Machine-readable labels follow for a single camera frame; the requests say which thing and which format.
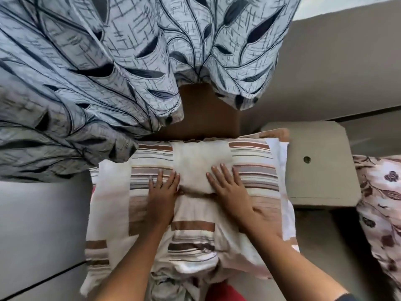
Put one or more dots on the person's right hand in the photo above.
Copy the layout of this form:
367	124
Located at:
233	197

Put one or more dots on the person's left hand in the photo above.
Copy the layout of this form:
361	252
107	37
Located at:
161	203

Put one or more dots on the brown striped patchwork blanket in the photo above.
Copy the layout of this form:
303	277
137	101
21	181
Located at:
200	159

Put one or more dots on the light blue bed sheet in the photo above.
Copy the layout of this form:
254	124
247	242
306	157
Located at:
175	291

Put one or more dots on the pink floral bed sheet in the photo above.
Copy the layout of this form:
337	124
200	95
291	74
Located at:
382	200

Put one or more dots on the person's left forearm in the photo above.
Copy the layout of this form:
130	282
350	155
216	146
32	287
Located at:
131	266

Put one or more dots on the person's right forearm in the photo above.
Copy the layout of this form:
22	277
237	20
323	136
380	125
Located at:
291	266

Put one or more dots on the person's pink garment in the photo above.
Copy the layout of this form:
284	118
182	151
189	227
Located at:
225	293

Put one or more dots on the brown chair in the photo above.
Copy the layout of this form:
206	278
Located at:
203	112

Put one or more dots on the narrow blue leaf print curtain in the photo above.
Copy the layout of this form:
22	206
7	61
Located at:
78	75

